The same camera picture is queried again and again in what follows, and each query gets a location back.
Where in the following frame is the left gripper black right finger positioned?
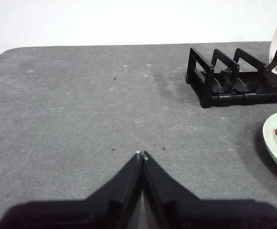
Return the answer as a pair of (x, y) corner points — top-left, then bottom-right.
(143, 150), (277, 229)

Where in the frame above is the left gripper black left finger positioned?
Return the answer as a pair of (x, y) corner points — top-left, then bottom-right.
(0, 150), (145, 229)

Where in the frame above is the pale green plate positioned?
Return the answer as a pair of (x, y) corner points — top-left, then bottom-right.
(262, 109), (277, 179)

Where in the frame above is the black plate rack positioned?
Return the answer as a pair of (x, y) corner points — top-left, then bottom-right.
(185, 47), (277, 109)

